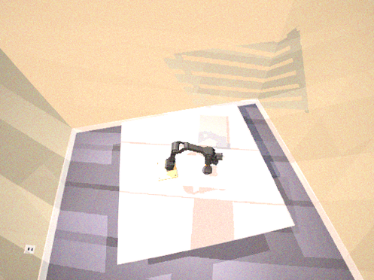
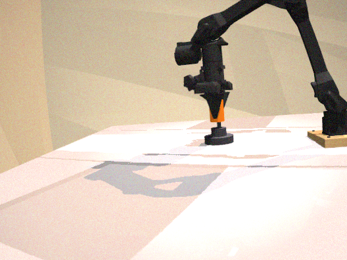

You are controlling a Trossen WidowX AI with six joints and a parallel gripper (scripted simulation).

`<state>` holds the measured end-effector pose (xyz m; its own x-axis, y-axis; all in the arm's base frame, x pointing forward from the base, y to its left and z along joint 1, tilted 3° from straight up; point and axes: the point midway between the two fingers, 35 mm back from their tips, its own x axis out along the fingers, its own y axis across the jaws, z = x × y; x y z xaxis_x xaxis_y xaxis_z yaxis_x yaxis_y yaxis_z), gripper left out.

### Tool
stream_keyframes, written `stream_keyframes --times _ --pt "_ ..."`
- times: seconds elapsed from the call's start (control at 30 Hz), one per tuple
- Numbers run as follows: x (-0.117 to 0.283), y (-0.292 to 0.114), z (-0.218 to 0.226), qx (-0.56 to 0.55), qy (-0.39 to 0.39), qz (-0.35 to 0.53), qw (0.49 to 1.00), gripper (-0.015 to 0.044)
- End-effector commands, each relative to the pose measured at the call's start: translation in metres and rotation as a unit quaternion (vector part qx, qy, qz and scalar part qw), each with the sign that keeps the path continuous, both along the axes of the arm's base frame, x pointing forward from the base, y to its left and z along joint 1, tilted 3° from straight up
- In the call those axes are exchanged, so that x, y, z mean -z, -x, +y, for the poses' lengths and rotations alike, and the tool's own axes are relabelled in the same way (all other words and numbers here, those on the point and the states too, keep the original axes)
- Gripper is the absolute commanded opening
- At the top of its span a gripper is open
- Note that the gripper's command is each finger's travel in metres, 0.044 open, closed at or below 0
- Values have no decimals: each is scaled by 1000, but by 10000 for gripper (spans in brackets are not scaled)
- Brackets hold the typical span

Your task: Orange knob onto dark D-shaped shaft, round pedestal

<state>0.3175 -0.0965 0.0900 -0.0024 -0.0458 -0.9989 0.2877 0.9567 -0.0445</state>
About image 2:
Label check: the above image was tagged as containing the orange cylinder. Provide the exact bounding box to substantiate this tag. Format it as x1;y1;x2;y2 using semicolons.
210;100;225;122

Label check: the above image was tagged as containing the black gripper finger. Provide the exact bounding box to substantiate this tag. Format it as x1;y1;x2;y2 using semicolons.
200;93;223;119
222;91;230;109

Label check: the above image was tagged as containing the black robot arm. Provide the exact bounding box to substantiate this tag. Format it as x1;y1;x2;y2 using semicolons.
174;0;347;136

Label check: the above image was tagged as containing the black round pedestal with short shaft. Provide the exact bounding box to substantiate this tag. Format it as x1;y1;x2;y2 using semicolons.
204;122;234;146

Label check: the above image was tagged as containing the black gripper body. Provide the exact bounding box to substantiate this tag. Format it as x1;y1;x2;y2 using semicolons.
194;61;233;95

